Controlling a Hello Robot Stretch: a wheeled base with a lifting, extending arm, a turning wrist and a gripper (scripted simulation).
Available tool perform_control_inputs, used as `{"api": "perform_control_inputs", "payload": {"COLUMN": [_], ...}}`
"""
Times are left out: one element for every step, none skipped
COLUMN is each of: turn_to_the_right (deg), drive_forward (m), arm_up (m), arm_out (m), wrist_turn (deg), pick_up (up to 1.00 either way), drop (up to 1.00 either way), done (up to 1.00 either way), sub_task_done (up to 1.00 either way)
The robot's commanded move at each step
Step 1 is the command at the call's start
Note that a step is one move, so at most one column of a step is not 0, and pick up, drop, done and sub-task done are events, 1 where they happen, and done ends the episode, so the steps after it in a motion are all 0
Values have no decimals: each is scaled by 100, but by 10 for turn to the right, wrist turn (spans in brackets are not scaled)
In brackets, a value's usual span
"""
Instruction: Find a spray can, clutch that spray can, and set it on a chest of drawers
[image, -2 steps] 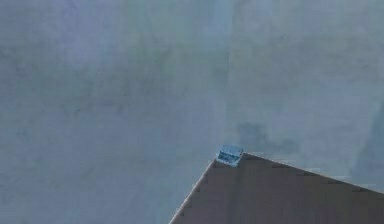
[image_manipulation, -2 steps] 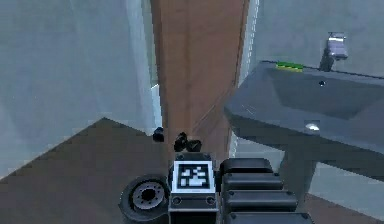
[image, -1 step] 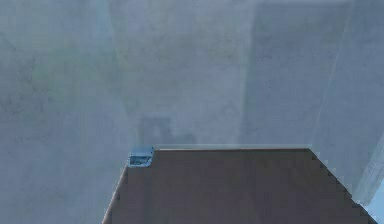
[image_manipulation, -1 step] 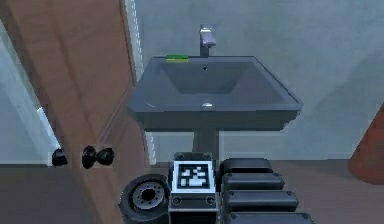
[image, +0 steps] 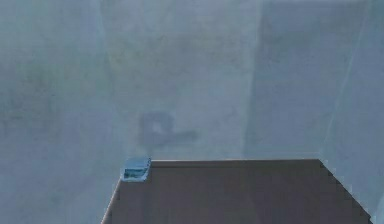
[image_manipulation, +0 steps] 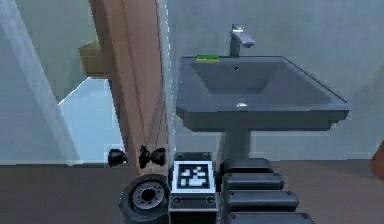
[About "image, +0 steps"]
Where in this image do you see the brown chest of drawers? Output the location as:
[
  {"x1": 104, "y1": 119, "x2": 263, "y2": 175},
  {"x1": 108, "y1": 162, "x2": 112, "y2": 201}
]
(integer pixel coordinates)
[{"x1": 100, "y1": 158, "x2": 374, "y2": 224}]

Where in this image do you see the small blue box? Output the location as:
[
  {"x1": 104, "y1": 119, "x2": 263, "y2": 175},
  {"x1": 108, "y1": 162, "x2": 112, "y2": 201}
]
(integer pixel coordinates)
[{"x1": 120, "y1": 156, "x2": 152, "y2": 183}]

